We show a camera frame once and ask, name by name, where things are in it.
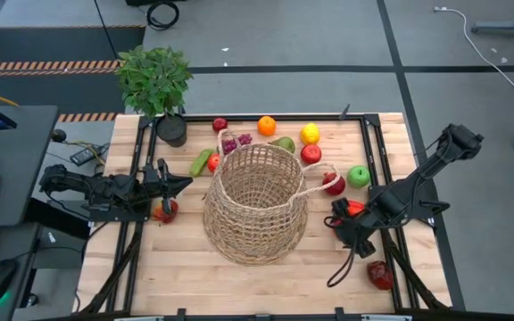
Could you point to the orange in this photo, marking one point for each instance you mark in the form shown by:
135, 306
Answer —
266, 125

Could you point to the black hazard-striped floor mat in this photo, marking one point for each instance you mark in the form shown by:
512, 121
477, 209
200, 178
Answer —
60, 44

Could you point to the grey metal desk leg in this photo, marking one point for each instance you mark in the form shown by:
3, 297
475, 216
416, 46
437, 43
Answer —
507, 29

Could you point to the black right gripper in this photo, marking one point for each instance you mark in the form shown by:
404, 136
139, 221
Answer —
355, 227

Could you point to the dark red round fruit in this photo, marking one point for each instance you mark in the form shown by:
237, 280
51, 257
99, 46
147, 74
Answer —
334, 187

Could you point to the green cucumber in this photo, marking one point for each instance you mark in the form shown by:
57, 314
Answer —
200, 162

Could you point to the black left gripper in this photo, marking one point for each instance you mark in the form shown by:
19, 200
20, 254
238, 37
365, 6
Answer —
154, 183

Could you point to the woven straw basket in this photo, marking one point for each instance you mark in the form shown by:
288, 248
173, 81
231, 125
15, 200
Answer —
239, 232

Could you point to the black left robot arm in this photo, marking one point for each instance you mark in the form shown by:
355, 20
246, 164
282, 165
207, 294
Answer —
74, 180

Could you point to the black power adapter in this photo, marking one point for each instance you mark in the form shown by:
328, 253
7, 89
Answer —
83, 156

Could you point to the red tomato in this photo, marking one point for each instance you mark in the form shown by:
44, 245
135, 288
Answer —
213, 162

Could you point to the small dark red apple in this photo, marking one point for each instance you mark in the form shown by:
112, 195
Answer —
220, 125

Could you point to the dark grey desk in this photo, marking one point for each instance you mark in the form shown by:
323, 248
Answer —
20, 147

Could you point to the red orange peach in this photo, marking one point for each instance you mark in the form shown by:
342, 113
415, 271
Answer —
160, 216

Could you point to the yellow bell pepper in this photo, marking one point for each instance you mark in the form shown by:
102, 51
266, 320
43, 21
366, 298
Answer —
309, 133

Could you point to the green potted plant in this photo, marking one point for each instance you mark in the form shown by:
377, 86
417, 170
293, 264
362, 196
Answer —
154, 80

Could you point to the large red bell pepper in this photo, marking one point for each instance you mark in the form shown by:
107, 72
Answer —
356, 208

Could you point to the glossy dark red fruit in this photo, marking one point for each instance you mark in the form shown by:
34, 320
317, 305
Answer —
379, 274

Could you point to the purple grapes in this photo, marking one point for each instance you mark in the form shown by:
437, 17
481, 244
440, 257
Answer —
244, 138

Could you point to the black round knob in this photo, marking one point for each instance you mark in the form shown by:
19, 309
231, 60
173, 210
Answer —
58, 135

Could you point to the green pear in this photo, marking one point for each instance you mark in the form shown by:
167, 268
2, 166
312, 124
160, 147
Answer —
286, 144

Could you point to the green apple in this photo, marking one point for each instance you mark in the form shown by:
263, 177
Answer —
358, 176

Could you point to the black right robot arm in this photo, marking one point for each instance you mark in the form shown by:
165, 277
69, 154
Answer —
431, 165

